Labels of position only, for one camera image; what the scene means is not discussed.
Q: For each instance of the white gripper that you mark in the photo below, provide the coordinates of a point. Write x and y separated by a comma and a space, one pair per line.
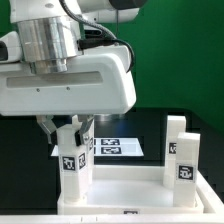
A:
96, 82

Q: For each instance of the white desk tabletop tray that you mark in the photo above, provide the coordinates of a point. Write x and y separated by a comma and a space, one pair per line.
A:
118, 189

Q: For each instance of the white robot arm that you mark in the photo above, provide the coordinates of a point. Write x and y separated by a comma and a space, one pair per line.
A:
61, 60

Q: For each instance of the white fiducial marker sheet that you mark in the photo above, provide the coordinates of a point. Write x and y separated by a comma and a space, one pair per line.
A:
124, 147

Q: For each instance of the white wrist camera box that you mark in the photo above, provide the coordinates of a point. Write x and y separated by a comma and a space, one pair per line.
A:
10, 48

